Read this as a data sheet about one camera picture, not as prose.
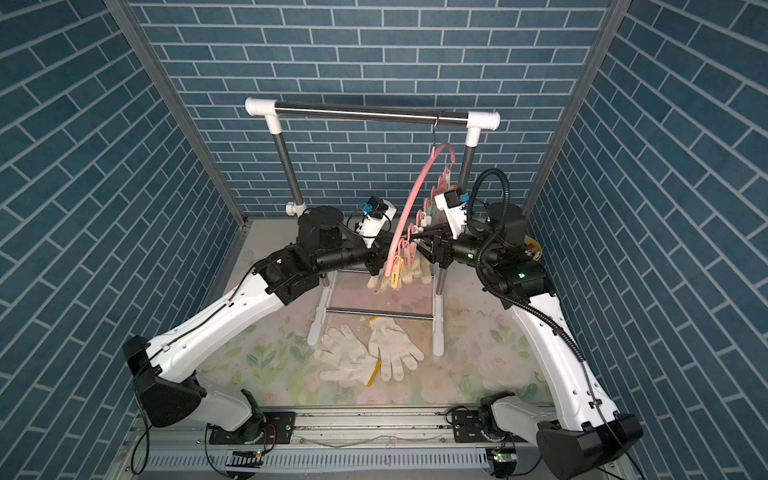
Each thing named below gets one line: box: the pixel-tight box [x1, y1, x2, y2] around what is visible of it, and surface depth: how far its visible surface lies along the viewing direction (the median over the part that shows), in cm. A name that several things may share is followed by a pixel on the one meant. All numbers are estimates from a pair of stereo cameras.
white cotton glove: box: [314, 324, 379, 387], surface depth 86 cm
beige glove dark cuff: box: [367, 268, 391, 295], surface depth 69 cm
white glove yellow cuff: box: [368, 317, 425, 382], surface depth 88 cm
